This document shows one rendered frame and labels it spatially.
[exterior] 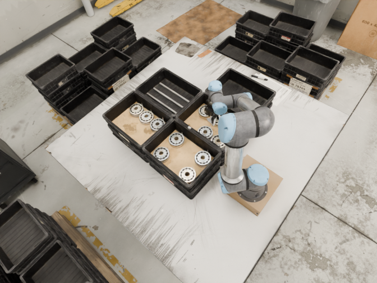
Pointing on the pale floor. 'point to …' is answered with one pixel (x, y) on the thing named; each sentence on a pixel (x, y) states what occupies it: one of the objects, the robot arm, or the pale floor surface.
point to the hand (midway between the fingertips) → (216, 122)
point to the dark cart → (12, 173)
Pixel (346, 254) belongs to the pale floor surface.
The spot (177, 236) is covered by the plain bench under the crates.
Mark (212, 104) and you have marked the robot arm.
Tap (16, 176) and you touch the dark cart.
